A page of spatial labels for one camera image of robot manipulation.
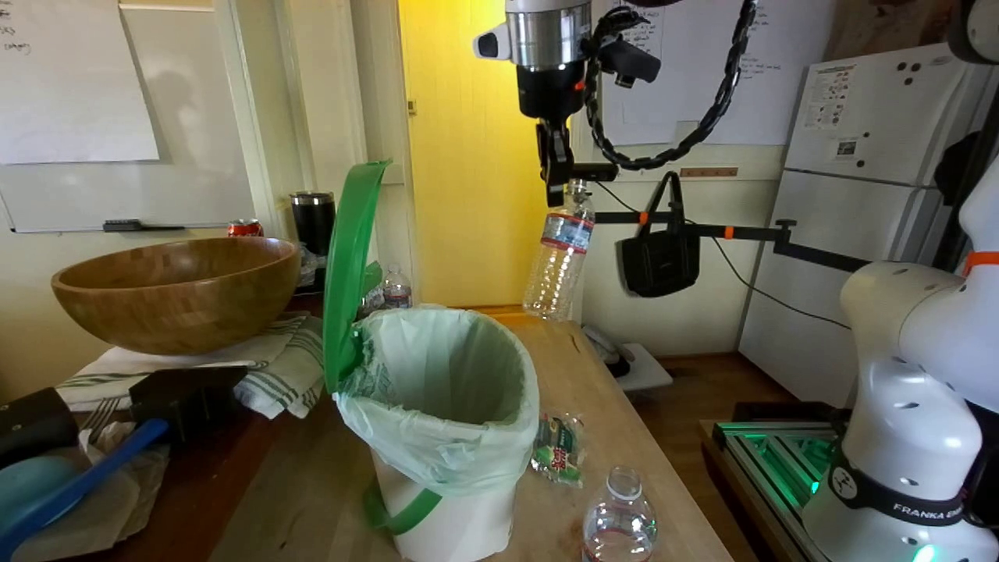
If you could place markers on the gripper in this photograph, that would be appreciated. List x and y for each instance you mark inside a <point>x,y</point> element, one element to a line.
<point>550,90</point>

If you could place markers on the clear plastic water bottle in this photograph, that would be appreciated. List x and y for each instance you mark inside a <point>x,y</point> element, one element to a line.
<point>558,257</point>

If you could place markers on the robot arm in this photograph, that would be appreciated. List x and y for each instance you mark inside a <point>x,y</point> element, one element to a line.
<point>905,437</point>

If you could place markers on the small clear water bottle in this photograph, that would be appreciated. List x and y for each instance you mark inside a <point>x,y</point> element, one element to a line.
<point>396,290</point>

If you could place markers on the green bin lid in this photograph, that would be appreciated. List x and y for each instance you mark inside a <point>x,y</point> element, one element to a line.
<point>347,265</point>

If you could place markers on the pale green bin liner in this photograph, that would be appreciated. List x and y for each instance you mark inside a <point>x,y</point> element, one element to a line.
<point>445,437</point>

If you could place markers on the clear bottle with white cap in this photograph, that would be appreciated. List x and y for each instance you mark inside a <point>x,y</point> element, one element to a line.
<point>619,523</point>

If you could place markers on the white bin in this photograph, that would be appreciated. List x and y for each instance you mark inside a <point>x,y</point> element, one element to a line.
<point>456,523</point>

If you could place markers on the yellow door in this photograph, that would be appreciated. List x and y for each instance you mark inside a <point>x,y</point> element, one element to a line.
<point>468,156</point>

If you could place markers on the black hanging bag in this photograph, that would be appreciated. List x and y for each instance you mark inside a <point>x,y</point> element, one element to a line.
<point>660,261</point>

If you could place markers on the black tumbler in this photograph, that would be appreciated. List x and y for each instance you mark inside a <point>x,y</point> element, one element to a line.
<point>314,222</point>

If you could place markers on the printed sheet on refrigerator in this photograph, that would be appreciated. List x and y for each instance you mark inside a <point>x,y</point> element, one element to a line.
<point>830,95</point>

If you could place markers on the white floor scale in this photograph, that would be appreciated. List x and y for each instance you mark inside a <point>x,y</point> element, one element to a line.
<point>644,371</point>

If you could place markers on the red soda can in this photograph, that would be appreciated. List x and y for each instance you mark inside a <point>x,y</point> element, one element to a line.
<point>245,229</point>

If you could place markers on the white refrigerator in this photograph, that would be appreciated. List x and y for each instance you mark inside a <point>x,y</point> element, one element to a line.
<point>851,257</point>

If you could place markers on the whiteboard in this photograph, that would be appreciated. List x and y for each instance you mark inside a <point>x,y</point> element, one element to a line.
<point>203,156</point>

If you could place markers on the crumpled green wrapper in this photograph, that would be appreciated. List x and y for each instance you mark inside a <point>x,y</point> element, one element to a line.
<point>558,449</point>

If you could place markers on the striped white kitchen towel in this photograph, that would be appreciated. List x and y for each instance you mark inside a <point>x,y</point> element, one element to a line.
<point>285,367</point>

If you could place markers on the wooden bowl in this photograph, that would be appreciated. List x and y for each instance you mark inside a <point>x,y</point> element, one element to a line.
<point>179,293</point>

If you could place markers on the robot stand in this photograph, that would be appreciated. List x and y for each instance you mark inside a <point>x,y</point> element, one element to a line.
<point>769,460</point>

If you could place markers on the black whiteboard eraser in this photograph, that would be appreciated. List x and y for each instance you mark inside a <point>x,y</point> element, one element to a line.
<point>123,225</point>

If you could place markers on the black block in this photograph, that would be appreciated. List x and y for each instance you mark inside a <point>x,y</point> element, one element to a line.
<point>187,398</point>

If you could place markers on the large white paper sheet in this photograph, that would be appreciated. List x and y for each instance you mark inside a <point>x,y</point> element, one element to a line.
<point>70,86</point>

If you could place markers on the silver fork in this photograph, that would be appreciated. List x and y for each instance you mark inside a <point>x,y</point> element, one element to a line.
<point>100,417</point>

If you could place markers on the crumpled white paper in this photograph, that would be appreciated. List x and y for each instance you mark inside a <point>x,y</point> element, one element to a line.
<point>117,507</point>

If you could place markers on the blue plastic utensil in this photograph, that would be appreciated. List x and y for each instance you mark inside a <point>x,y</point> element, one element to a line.
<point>86,480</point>

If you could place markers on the black box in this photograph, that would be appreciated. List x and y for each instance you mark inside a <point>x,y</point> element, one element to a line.
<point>31,425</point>

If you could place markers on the teal bowl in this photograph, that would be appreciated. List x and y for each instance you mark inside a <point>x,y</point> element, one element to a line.
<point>31,488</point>

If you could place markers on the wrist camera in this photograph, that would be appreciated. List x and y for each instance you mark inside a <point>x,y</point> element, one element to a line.
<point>631,61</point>

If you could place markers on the wooden hook rail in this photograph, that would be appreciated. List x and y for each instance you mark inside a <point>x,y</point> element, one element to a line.
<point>708,172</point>

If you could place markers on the white wall poster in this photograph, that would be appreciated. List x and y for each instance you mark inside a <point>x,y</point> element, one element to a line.
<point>773,86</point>

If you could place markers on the camera on mount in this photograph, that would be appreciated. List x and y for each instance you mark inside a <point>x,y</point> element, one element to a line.
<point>749,232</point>

